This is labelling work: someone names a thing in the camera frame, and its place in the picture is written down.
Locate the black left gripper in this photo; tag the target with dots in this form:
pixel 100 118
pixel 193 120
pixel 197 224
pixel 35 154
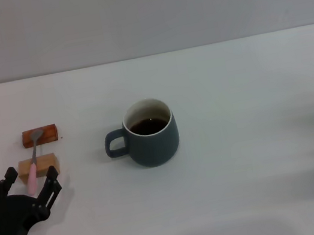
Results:
pixel 11 222

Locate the dark grey ceramic mug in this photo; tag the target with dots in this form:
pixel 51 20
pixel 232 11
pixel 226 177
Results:
pixel 156 148

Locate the light wooden arch block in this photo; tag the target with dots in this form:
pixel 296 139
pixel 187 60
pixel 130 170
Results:
pixel 46 164

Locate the red-brown wooden block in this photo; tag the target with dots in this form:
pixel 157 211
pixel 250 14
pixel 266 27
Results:
pixel 48 133

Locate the dark coffee liquid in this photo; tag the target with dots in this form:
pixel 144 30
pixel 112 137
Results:
pixel 148 126

